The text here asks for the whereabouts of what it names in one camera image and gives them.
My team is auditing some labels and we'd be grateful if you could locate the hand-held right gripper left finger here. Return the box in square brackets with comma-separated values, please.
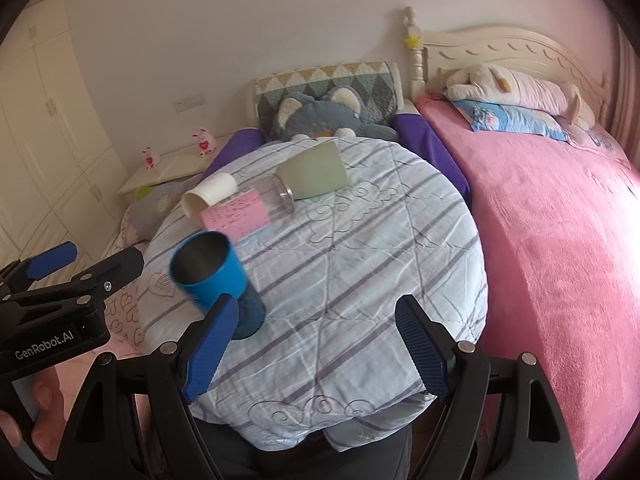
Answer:
[52, 294, 241, 480]

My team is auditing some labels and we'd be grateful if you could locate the blue metal cup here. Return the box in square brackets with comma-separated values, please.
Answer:
[170, 232, 267, 341]

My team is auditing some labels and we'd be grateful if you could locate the pink fleece blanket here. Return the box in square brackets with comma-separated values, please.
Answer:
[415, 92, 640, 480]

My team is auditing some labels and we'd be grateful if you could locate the person's left hand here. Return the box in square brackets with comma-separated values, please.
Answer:
[0, 366, 66, 466]

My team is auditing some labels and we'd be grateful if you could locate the white wall socket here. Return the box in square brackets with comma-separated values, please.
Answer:
[173, 92, 208, 111]

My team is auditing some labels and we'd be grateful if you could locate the white paper cup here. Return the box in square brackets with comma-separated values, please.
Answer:
[181, 172, 239, 224]

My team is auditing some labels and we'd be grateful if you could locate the cream carved bed headboard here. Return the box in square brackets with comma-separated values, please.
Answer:
[402, 6, 613, 126]

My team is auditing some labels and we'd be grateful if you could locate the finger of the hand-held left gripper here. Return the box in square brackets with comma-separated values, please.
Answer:
[0, 241, 79, 291]
[5, 246, 147, 311]

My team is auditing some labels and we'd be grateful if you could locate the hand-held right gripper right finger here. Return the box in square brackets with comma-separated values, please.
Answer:
[395, 294, 583, 480]

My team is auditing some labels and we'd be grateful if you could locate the diamond patterned cushion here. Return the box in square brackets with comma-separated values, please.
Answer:
[254, 60, 402, 131]

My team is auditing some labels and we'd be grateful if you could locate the blue printed pillow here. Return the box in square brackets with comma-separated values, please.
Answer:
[450, 99, 571, 142]

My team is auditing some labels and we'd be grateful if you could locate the pink printed pillow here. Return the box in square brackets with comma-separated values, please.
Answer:
[562, 115, 632, 162]

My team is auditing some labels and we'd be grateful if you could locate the grey plush toy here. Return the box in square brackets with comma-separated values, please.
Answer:
[264, 86, 399, 142]

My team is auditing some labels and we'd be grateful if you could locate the purple bed bumper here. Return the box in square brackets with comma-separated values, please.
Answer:
[200, 129, 266, 186]
[391, 112, 473, 202]

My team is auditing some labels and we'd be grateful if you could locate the pink curtain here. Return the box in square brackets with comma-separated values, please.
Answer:
[602, 22, 640, 153]

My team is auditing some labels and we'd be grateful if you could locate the white nightstand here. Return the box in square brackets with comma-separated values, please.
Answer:
[119, 146, 227, 195]

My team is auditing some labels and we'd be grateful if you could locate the pale green cup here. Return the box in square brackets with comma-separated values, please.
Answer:
[276, 141, 352, 202]

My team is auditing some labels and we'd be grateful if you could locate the cream wardrobe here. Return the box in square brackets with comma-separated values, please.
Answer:
[0, 0, 128, 263]

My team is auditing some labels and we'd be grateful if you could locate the pink heart print sheet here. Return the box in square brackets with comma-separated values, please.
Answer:
[100, 240, 201, 358]

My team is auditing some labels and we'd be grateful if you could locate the white plush toy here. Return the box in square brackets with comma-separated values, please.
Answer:
[442, 65, 596, 128]

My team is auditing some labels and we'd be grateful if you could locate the grey flower pillow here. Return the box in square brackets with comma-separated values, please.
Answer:
[120, 180, 202, 242]

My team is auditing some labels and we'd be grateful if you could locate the striped light quilt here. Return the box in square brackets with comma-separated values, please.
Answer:
[137, 137, 488, 453]

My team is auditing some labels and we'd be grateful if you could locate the clear cup with pink label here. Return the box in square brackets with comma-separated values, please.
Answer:
[199, 175, 297, 242]

